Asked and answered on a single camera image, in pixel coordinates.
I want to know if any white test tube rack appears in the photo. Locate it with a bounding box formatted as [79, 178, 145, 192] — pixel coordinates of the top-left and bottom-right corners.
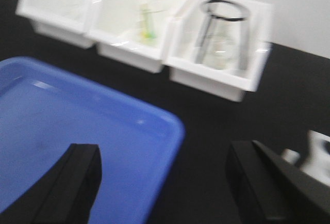
[280, 130, 330, 183]

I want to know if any blue plastic tray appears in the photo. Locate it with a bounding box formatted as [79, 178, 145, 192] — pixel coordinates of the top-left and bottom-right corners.
[1, 57, 185, 223]

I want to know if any white bin middle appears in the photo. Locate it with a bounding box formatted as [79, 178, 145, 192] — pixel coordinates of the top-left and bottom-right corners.
[87, 0, 192, 73]

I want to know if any glass beaker with droppers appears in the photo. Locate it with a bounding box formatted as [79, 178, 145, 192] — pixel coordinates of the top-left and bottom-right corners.
[137, 0, 165, 46]

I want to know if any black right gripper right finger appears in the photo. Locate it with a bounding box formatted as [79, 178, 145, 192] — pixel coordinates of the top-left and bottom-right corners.
[225, 141, 329, 223]

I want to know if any black wire tripod stand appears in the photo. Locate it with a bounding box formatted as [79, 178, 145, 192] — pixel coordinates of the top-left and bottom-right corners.
[194, 0, 251, 70]

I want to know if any white bin right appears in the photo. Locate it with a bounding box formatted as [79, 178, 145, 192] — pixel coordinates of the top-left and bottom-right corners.
[165, 0, 273, 102]

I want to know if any white bin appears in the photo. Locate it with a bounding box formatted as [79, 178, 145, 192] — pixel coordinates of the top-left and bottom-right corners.
[16, 0, 94, 49]
[87, 0, 192, 73]
[165, 0, 273, 102]

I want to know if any glass flask under tripod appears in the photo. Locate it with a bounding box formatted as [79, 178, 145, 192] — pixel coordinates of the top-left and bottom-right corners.
[202, 22, 237, 70]

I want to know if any white bin left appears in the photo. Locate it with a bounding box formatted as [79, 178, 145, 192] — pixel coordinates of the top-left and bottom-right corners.
[16, 0, 94, 49]

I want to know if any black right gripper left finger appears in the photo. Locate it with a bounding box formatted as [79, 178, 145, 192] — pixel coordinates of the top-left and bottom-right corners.
[1, 143, 101, 223]

